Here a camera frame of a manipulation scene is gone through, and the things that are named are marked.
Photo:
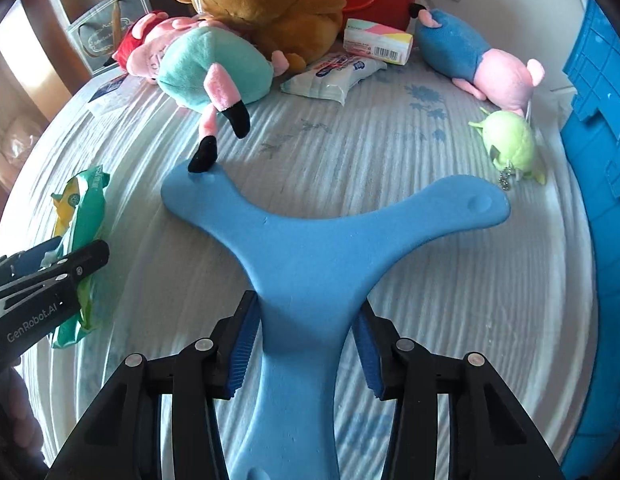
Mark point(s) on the teal body pig plush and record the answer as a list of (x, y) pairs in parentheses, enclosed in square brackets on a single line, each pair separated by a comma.
[(215, 72)]

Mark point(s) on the blue foam boomerang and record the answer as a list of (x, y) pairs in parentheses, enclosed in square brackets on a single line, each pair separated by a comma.
[(311, 277)]

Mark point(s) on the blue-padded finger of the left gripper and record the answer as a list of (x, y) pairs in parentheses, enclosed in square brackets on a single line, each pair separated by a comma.
[(28, 261)]

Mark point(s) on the green round plush keychain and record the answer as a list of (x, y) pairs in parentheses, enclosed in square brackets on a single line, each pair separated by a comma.
[(510, 143)]

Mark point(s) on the wooden headboard frame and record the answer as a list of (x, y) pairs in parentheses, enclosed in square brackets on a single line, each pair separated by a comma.
[(39, 72)]

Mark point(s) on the brown teddy bear plush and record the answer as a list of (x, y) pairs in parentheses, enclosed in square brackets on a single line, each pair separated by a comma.
[(304, 30)]

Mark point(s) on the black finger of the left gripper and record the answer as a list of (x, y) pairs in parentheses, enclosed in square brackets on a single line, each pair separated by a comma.
[(71, 268)]

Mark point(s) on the small blue white card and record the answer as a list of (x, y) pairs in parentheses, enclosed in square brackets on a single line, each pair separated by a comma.
[(110, 91)]

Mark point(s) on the red dress pig plush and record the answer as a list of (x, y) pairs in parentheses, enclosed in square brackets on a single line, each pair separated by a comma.
[(141, 50)]

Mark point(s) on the black gift box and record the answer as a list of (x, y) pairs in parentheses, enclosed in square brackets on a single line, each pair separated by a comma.
[(93, 32)]

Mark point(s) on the blue plastic crate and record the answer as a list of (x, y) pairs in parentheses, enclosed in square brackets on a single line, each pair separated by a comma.
[(591, 139)]

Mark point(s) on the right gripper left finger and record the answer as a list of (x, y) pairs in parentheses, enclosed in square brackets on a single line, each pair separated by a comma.
[(118, 437)]

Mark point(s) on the green wet wipes pack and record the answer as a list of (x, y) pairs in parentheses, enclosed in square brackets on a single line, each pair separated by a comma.
[(80, 212)]

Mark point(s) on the blue body pig plush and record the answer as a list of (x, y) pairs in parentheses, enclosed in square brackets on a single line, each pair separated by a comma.
[(456, 50)]

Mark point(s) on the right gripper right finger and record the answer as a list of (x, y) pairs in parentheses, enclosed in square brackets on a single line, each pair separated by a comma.
[(491, 434)]

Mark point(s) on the white alcohol wipes pack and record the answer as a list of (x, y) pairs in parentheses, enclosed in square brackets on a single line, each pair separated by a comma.
[(332, 77)]

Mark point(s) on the striped bed sheet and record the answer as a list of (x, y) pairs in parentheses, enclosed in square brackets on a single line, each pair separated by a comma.
[(390, 196)]

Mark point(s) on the colourful tissue box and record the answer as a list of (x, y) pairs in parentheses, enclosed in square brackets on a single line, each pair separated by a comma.
[(377, 41)]

